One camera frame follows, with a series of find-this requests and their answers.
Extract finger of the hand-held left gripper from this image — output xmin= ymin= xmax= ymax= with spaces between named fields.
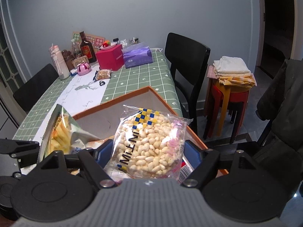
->
xmin=0 ymin=138 xmax=41 ymax=169

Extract yellow folded cloth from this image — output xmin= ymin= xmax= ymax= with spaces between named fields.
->
xmin=218 ymin=73 xmax=258 ymax=88

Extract pink checked cloth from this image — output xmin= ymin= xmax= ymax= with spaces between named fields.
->
xmin=207 ymin=66 xmax=219 ymax=79

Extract black wooden chair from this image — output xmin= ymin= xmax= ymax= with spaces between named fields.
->
xmin=13 ymin=63 xmax=59 ymax=114
xmin=164 ymin=33 xmax=211 ymax=135

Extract clear plastic bottle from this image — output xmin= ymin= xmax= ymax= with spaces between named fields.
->
xmin=70 ymin=38 xmax=82 ymax=59

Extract magenta box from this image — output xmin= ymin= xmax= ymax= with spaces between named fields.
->
xmin=95 ymin=44 xmax=125 ymax=71

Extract blue white chips bag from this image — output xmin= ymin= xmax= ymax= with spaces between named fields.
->
xmin=39 ymin=104 xmax=102 ymax=163

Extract clear rice cracker packet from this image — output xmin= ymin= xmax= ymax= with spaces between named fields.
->
xmin=104 ymin=104 xmax=193 ymax=182

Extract orange cardboard box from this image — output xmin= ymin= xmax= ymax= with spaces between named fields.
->
xmin=72 ymin=86 xmax=229 ymax=185

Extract dark coat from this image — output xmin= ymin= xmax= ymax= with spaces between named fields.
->
xmin=257 ymin=58 xmax=303 ymax=178

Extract pink round container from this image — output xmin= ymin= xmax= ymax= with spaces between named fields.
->
xmin=77 ymin=63 xmax=91 ymax=76

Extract dark liquor bottle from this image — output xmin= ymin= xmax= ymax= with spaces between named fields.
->
xmin=79 ymin=31 xmax=97 ymax=64

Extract clear packet of nuts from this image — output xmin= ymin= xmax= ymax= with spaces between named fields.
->
xmin=96 ymin=69 xmax=112 ymax=80

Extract red plastic stool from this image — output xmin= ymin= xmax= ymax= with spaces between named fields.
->
xmin=211 ymin=79 xmax=250 ymax=141

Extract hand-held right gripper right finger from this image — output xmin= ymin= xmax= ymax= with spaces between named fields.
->
xmin=181 ymin=140 xmax=263 ymax=188

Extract purple tissue pack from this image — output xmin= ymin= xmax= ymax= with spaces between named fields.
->
xmin=122 ymin=42 xmax=154 ymax=69

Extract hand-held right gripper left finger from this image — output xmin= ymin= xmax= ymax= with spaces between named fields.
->
xmin=35 ymin=139 xmax=117 ymax=189

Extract light wooden box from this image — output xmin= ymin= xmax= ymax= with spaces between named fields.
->
xmin=72 ymin=55 xmax=90 ymax=67

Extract white folded towel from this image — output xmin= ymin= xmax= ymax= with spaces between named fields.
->
xmin=213 ymin=55 xmax=252 ymax=76

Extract board with green circles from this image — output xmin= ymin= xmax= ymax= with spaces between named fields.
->
xmin=72 ymin=31 xmax=105 ymax=52

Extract red snack packet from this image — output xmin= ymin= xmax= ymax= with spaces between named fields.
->
xmin=179 ymin=156 xmax=197 ymax=184

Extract black plastic stool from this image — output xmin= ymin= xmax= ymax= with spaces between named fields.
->
xmin=203 ymin=100 xmax=247 ymax=145

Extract brown wooden ornament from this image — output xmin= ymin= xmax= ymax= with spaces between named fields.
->
xmin=61 ymin=49 xmax=76 ymax=71

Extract white pink bottle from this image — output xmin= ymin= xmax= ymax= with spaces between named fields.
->
xmin=49 ymin=44 xmax=71 ymax=80

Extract black handled scissors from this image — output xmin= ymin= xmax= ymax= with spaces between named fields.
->
xmin=93 ymin=70 xmax=106 ymax=87

